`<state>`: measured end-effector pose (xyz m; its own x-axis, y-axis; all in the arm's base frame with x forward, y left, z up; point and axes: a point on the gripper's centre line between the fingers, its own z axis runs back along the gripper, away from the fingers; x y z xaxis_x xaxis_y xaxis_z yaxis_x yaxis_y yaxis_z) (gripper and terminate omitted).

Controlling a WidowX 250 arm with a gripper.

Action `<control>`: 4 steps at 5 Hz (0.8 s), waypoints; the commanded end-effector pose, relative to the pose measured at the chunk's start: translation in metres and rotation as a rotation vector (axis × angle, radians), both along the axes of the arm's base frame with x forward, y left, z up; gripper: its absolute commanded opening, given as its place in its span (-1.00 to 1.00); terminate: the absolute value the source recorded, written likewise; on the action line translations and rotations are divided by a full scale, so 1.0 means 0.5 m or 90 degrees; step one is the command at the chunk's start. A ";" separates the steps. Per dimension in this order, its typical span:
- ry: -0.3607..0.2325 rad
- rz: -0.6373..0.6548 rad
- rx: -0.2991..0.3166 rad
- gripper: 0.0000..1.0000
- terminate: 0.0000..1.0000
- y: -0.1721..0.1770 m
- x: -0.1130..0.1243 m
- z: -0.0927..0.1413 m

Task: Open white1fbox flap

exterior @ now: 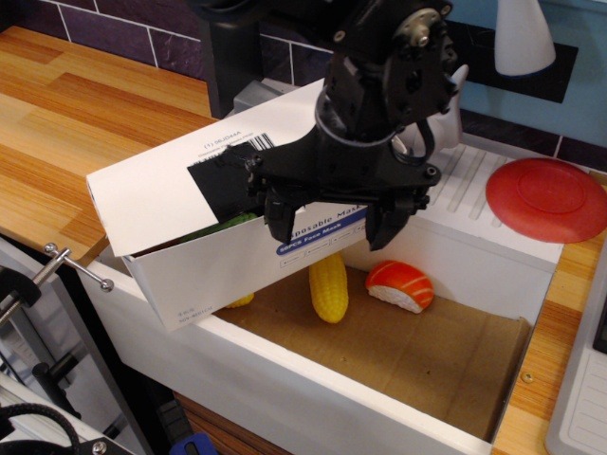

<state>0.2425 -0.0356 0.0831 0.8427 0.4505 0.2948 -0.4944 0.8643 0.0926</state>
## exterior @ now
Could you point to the yellow toy corn cob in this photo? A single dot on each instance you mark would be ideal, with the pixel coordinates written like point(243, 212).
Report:
point(328, 288)

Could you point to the white appliance at right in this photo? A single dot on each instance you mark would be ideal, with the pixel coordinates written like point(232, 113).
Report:
point(578, 423)

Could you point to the grey toy faucet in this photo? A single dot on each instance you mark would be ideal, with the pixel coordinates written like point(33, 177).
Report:
point(446, 129)

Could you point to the white cone lamp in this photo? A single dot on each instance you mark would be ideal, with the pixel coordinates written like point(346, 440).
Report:
point(523, 42)

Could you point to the salmon sushi toy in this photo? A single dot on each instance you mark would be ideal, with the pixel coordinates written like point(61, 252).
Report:
point(400, 284)

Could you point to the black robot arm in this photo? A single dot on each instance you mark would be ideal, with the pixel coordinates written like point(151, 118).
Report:
point(371, 140)

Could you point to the white toy sink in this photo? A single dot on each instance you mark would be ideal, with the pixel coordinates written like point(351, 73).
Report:
point(383, 380)

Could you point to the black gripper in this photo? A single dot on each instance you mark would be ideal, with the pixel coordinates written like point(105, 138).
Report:
point(320, 167)

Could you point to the white face mask box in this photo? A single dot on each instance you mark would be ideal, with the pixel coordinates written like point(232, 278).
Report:
point(153, 211)

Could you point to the blue clamp handle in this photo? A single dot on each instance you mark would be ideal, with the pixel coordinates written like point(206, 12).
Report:
point(179, 432)

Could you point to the metal table clamp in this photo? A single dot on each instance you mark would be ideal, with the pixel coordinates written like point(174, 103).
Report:
point(19, 290)

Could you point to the green toy vegetable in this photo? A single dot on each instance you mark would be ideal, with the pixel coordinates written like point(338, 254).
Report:
point(232, 222)

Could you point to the red plastic plate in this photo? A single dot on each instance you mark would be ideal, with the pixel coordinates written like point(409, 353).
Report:
point(547, 200)

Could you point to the black tape patch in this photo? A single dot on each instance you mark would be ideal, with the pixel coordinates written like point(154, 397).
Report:
point(223, 181)

